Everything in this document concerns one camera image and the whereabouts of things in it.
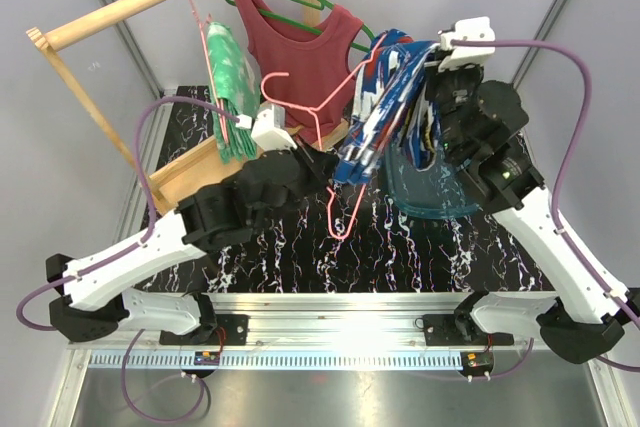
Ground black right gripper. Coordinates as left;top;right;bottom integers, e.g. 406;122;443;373
426;46;487;160

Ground blue patterned trousers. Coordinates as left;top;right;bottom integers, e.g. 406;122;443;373
333;29;439;185

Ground pink wire hanger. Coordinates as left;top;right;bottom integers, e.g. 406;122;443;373
179;0;231;144
260;32;389;241

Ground green tie-dye trousers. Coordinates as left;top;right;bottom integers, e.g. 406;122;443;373
206;22;260;164

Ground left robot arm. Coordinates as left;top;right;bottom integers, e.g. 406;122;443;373
46;146;338;345

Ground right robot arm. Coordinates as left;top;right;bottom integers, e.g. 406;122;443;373
421;63;639;364

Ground teal transparent plastic bin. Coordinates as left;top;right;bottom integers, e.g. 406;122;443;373
384;145;479;220

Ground maroon tank top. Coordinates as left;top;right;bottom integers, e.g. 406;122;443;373
234;0;363;144

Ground wooden clothes rack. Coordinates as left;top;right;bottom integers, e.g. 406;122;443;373
25;0;351;213

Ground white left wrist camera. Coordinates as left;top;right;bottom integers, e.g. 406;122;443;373
236;102;297;152

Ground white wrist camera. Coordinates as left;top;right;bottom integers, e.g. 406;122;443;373
438;16;496;72
236;102;297;152

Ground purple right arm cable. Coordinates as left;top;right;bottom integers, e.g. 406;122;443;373
409;36;640;383

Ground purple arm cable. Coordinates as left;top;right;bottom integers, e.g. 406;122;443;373
15;95;241;421
409;36;640;383

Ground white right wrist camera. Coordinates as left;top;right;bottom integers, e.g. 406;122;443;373
438;16;496;72

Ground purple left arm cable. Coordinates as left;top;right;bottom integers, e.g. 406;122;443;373
15;95;241;421

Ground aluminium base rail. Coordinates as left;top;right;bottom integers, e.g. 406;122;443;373
73;293;528;372

